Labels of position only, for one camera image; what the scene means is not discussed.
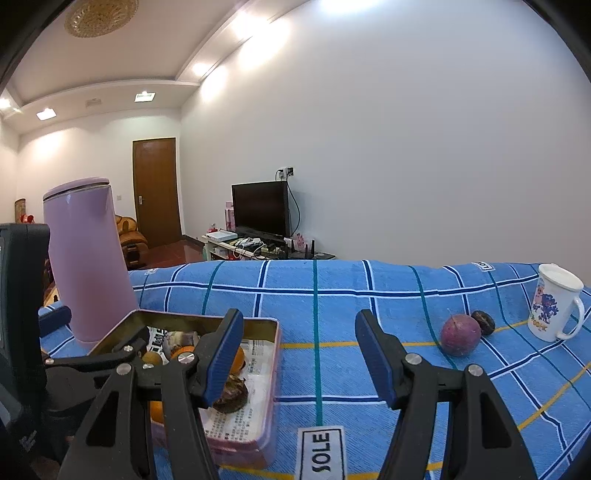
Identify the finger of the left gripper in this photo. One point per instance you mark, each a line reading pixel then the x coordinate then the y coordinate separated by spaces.
pixel 92 357
pixel 52 318

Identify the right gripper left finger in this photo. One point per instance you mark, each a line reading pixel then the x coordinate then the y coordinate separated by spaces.
pixel 185 385

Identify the yellow-green longan fruit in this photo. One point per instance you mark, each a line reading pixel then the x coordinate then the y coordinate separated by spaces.
pixel 151 359

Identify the purple sugarcane piece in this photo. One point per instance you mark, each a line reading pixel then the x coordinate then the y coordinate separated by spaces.
pixel 176 339

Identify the small orange tangerine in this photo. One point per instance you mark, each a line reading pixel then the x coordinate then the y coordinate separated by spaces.
pixel 183 349

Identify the small orange kumquat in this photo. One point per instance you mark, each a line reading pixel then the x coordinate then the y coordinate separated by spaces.
pixel 156 412

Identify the dark wrinkled passion fruit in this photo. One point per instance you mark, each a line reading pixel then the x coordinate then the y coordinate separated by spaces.
pixel 234 396

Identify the large orange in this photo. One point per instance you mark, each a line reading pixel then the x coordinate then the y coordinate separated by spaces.
pixel 238 362

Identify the lilac electric kettle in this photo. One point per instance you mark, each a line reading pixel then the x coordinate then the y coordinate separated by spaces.
pixel 86 257

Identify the brown leather sofa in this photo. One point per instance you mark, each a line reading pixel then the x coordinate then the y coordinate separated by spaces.
pixel 134 245

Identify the purple round passion fruit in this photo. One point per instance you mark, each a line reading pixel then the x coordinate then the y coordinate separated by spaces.
pixel 460 335

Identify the dark shrivelled small fruit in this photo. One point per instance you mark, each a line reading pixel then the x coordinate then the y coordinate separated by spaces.
pixel 485 321

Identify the pink metal tin box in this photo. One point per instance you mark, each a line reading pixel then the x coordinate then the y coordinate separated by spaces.
pixel 158 324

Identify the white tv stand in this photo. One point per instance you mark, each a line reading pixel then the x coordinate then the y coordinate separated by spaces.
pixel 224 245

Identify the brown wooden door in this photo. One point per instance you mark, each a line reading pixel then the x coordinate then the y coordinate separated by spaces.
pixel 155 190

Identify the blue plaid towel cloth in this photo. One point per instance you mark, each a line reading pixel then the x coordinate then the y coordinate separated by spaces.
pixel 366 390

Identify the white printed mug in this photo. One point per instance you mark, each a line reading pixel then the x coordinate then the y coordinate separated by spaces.
pixel 557 311

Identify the black television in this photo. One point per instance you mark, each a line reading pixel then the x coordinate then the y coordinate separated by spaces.
pixel 261 207

